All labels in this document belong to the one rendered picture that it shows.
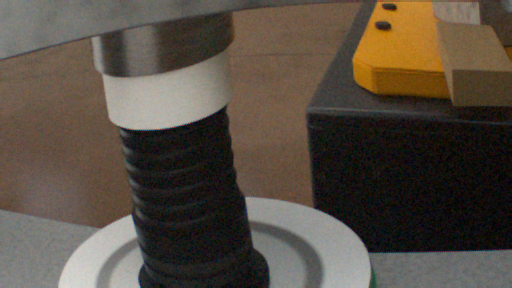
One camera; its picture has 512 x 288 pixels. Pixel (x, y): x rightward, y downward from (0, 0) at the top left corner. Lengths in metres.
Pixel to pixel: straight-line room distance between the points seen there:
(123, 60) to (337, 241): 0.20
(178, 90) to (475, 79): 0.54
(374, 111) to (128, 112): 0.61
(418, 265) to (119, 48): 0.30
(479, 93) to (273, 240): 0.44
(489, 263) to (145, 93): 0.31
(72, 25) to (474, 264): 0.36
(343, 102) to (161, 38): 0.65
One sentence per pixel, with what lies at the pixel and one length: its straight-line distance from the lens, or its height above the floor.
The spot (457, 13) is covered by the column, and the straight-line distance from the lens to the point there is 1.14.
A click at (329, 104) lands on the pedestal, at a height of 0.74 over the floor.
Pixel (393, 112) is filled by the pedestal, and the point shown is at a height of 0.74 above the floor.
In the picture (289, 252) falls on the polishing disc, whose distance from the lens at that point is 0.48.
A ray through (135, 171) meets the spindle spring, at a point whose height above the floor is 0.95.
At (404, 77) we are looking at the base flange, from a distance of 0.98.
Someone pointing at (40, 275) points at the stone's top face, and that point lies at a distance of 0.60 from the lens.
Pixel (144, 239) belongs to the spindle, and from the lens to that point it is 0.42.
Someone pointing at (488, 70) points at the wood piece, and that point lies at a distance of 0.86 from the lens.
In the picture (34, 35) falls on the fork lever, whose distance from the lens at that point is 0.33.
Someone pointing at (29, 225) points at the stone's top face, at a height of 0.80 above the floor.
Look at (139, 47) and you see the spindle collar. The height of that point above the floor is 1.03.
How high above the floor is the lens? 1.13
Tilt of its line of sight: 26 degrees down
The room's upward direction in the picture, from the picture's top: 7 degrees counter-clockwise
